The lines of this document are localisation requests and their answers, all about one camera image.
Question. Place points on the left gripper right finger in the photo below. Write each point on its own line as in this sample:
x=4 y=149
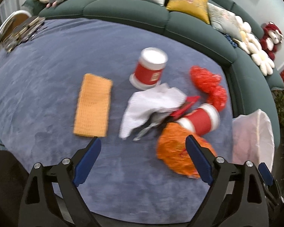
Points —
x=236 y=196

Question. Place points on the metal tray with items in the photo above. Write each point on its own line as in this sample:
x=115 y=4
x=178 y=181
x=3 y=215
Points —
x=18 y=28

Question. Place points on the red white plush monkey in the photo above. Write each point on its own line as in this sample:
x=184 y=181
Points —
x=271 y=40

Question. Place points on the red white paper cup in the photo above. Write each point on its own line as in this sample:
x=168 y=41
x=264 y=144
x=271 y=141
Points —
x=149 y=68

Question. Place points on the white lined trash bin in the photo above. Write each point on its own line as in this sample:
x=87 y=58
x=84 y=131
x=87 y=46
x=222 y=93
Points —
x=253 y=139

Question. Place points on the white tissue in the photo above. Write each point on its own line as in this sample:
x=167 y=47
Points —
x=141 y=105

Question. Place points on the red mesh netting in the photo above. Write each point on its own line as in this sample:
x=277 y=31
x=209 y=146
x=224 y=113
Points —
x=209 y=83

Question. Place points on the white daisy flower pillow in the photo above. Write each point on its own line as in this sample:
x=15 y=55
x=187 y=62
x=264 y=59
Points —
x=251 y=45

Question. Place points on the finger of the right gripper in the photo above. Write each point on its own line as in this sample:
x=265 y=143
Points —
x=266 y=174

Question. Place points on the blue beaded item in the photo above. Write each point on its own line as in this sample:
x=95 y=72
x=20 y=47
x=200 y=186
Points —
x=232 y=42

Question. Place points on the yellow embroidered cushion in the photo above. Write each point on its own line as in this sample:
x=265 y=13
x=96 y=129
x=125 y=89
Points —
x=195 y=8

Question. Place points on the flat orange foam net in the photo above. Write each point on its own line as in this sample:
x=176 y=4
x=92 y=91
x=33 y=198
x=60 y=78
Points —
x=93 y=106

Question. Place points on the orange plastic bag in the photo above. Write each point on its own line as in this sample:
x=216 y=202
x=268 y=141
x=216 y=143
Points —
x=172 y=151

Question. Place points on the dark green curved sofa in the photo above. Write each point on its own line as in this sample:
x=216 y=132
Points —
x=249 y=88

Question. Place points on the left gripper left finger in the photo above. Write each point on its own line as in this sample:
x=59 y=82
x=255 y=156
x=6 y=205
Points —
x=39 y=206

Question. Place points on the red foil wrapper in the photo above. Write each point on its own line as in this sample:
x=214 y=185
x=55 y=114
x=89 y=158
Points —
x=189 y=102

